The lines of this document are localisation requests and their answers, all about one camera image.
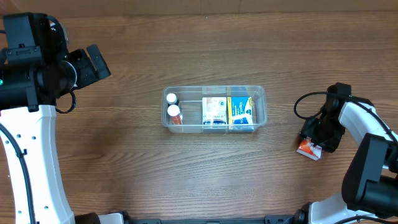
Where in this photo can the black bottle white cap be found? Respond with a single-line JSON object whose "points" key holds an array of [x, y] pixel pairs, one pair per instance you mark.
{"points": [[172, 99]]}

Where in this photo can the blue VapoDrops box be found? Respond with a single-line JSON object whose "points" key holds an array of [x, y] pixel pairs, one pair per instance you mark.
{"points": [[239, 110]]}

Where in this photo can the clear plastic container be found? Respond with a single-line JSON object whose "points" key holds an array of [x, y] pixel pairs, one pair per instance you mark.
{"points": [[190, 103]]}

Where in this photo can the red and white box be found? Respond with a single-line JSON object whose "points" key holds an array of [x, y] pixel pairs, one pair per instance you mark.
{"points": [[309, 149]]}

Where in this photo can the orange bottle white cap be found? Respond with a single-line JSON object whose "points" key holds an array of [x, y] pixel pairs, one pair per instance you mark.
{"points": [[175, 114]]}

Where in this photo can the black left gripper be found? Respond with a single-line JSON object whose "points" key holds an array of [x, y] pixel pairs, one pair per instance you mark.
{"points": [[88, 66]]}

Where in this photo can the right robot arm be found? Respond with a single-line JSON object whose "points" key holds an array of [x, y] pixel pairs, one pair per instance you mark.
{"points": [[366, 194]]}

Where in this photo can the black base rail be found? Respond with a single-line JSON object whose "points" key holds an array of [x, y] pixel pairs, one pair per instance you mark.
{"points": [[124, 218]]}

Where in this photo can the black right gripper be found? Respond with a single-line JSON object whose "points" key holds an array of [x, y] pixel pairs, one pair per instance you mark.
{"points": [[323, 134]]}

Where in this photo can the white Hansaplast box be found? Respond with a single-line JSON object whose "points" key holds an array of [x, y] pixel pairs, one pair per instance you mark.
{"points": [[214, 110]]}

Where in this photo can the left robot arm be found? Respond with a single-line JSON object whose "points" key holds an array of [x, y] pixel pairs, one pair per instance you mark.
{"points": [[36, 70]]}

